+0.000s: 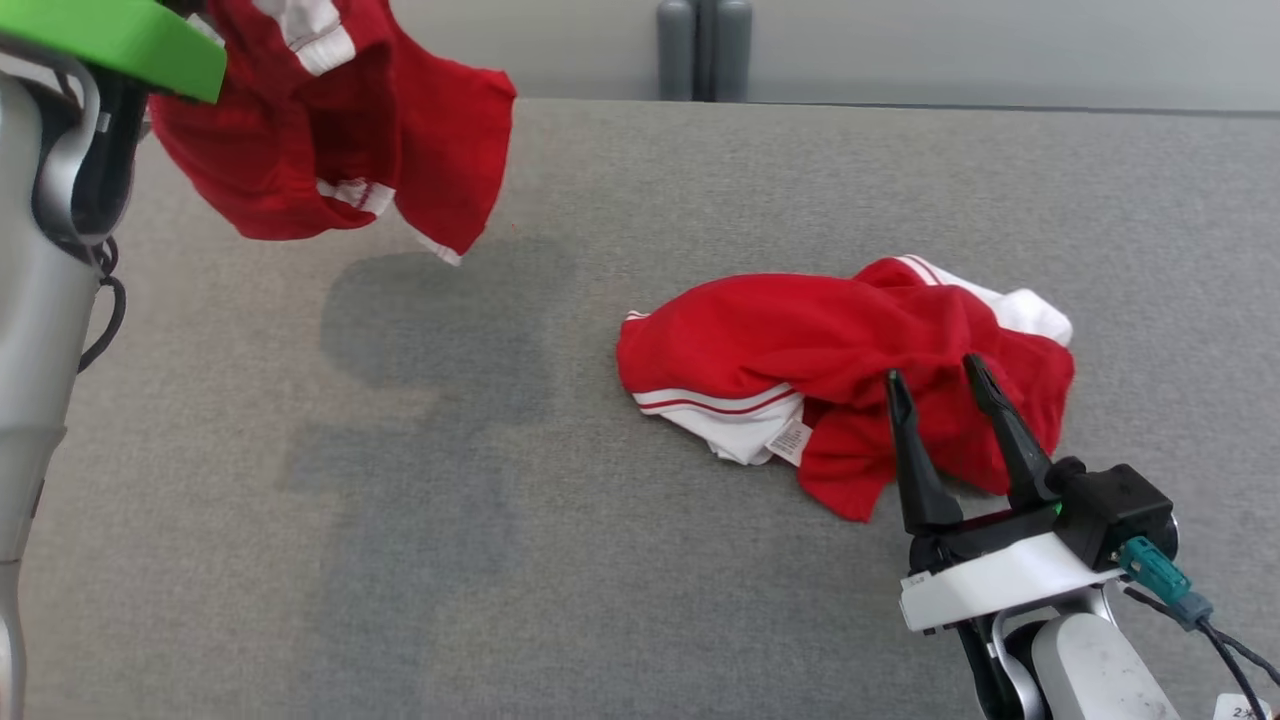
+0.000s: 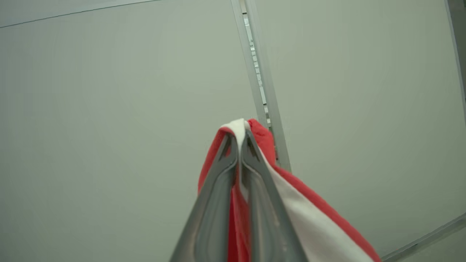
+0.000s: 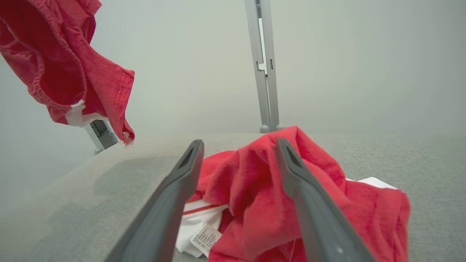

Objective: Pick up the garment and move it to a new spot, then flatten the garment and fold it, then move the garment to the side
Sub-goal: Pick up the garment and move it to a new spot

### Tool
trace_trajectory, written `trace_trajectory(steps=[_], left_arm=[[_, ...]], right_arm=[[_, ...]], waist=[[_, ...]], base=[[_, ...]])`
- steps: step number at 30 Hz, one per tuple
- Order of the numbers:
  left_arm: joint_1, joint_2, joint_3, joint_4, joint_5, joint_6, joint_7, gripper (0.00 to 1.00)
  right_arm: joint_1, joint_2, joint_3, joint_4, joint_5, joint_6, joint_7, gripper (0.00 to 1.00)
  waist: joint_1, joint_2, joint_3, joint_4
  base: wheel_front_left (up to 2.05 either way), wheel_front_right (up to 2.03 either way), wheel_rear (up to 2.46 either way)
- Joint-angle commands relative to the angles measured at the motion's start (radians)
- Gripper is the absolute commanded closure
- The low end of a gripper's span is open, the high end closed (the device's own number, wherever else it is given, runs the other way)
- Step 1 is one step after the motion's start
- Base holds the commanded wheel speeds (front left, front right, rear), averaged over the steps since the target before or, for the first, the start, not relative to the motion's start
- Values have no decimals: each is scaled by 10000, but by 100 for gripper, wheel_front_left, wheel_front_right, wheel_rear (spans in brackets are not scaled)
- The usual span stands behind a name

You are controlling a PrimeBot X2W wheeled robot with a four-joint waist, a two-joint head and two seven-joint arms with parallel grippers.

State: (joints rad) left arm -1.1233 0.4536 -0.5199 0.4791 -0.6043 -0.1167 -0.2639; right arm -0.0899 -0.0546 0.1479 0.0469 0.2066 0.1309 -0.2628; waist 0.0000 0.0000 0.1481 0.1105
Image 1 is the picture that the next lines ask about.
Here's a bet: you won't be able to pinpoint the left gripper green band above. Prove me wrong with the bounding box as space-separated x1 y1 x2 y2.
0 0 228 104

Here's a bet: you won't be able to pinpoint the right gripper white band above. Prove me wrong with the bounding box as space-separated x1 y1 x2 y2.
885 353 1123 633

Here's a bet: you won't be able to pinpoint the red shorts with white stripe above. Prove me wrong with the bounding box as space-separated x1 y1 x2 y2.
148 0 518 267

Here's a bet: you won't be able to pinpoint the red white basketball jersey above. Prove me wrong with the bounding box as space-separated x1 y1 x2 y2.
616 255 1077 523

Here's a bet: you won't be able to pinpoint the right camera cable teal plug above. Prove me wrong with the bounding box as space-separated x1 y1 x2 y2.
1118 537 1280 720

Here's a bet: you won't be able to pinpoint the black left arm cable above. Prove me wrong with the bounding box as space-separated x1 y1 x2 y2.
78 235 129 373

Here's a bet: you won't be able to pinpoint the grey partition base rail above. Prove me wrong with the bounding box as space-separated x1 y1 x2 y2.
750 98 1280 113

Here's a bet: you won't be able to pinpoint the grey double partition post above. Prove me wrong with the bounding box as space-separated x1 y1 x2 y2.
656 0 753 103

